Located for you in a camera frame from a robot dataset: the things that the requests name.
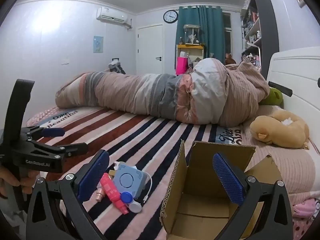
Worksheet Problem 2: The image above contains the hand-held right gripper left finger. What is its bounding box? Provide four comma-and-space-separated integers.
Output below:
26, 149, 110, 240

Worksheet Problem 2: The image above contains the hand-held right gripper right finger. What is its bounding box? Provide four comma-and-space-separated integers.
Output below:
212, 152, 293, 240

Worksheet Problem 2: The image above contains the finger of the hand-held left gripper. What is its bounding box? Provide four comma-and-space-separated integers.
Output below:
21, 126, 65, 140
31, 141, 88, 158

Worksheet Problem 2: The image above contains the small pink bottle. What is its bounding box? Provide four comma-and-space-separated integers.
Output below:
95, 184, 106, 202

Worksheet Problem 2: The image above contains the red cosmetic tube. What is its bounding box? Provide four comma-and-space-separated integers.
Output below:
100, 172, 129, 215

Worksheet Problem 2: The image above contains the brown cardboard box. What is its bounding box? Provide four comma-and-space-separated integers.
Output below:
160, 140, 290, 240

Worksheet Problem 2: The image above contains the light blue square device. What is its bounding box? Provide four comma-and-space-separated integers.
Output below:
113, 162, 148, 200

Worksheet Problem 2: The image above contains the blue white contact lens case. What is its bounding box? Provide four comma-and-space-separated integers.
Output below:
120, 192, 142, 213

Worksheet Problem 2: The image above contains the white charging cable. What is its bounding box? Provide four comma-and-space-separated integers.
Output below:
143, 171, 153, 204

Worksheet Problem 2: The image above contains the person's left hand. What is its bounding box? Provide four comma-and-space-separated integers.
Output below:
0, 164, 38, 198

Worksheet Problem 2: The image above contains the striped printed blanket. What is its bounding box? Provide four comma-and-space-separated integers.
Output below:
26, 105, 243, 240

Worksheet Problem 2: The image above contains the pink ribbed pillow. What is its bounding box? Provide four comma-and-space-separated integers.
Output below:
240, 105, 320, 205

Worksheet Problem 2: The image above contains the tan plush toy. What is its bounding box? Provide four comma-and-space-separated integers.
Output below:
250, 110, 310, 150

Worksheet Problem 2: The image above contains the pink printed cloth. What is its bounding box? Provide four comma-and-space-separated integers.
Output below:
291, 197, 320, 218

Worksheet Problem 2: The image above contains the black grey suitcase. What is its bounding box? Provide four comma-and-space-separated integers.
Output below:
108, 58, 126, 75

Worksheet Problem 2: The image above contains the green plush toy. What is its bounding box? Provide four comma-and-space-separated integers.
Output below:
259, 87, 283, 106

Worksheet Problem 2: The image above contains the pink grey striped duvet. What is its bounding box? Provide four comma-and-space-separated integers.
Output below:
55, 57, 270, 125

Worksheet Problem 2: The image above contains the bright pink bag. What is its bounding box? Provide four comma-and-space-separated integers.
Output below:
176, 57, 189, 76

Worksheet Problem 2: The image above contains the white door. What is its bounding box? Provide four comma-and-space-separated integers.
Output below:
137, 24, 164, 75

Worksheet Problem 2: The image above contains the white bed headboard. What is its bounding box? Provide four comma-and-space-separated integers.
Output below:
266, 46, 320, 135

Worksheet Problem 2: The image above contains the white air conditioner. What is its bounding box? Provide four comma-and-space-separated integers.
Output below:
96, 7, 128, 23

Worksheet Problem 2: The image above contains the yellow shelf unit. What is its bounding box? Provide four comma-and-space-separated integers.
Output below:
176, 44, 205, 75

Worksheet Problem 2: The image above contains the window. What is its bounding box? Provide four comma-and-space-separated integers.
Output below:
222, 12, 233, 55

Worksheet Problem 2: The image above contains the teal curtain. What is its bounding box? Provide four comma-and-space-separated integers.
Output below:
174, 5, 225, 64

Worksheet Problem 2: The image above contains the glass display case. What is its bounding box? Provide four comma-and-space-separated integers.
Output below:
184, 24, 200, 45

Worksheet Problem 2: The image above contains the tall dark bookshelf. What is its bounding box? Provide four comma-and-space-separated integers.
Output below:
239, 0, 279, 73

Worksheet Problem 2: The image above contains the light blue wall poster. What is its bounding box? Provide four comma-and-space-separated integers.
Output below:
93, 36, 104, 54

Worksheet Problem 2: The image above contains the round black wall clock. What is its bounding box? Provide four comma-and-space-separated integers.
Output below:
163, 10, 178, 23

